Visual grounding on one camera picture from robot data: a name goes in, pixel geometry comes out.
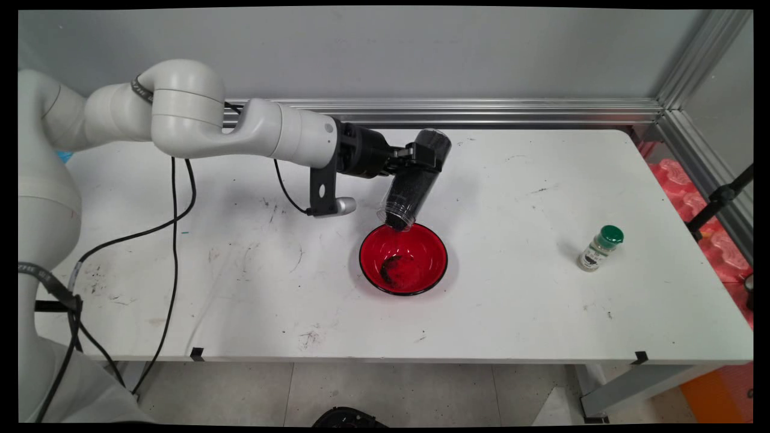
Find short aluminium frame rail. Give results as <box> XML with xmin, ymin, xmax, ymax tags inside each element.
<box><xmin>656</xmin><ymin>108</ymin><xmax>754</xmax><ymax>265</ymax></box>

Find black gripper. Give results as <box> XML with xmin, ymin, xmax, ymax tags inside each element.
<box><xmin>336</xmin><ymin>122</ymin><xmax>444</xmax><ymax>179</ymax></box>

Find clear jar black seeds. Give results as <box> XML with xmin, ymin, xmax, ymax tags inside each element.
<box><xmin>377</xmin><ymin>129</ymin><xmax>452</xmax><ymax>232</ymax></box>

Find black elbow cable strap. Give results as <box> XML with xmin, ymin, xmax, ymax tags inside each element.
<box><xmin>131</xmin><ymin>75</ymin><xmax>154</xmax><ymax>104</ymax></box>

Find spice jar green lid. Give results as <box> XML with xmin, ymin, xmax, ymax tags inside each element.
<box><xmin>577</xmin><ymin>225</ymin><xmax>624</xmax><ymax>272</ymax></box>

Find black floor object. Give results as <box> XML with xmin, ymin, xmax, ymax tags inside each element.
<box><xmin>312</xmin><ymin>407</ymin><xmax>389</xmax><ymax>429</ymax></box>

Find grey table leg frame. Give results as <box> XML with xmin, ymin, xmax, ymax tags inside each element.
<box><xmin>574</xmin><ymin>363</ymin><xmax>728</xmax><ymax>423</ymax></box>

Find long aluminium frame rail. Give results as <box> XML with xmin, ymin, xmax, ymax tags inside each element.
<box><xmin>223</xmin><ymin>98</ymin><xmax>664</xmax><ymax>128</ymax></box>

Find aluminium corner post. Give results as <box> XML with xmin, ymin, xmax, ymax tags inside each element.
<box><xmin>656</xmin><ymin>9</ymin><xmax>753</xmax><ymax>110</ymax></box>

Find red bowl black rim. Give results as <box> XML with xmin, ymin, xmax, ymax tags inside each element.
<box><xmin>359</xmin><ymin>221</ymin><xmax>449</xmax><ymax>296</ymax></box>

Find black stand bar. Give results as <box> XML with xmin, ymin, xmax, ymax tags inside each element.
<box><xmin>686</xmin><ymin>164</ymin><xmax>754</xmax><ymax>241</ymax></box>

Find grey printed velcro strap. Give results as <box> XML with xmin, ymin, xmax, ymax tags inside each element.
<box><xmin>18</xmin><ymin>262</ymin><xmax>83</xmax><ymax>313</ymax></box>

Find orange floor object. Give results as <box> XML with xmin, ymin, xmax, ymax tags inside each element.
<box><xmin>680</xmin><ymin>361</ymin><xmax>754</xmax><ymax>423</ymax></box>

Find red plastic wrapped packs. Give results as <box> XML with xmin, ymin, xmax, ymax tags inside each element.
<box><xmin>638</xmin><ymin>140</ymin><xmax>754</xmax><ymax>330</ymax></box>

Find black seeds pile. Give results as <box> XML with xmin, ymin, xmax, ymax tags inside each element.
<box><xmin>379</xmin><ymin>254</ymin><xmax>405</xmax><ymax>287</ymax></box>

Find black camera cable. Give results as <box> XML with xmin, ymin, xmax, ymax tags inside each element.
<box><xmin>129</xmin><ymin>156</ymin><xmax>315</xmax><ymax>398</ymax></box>

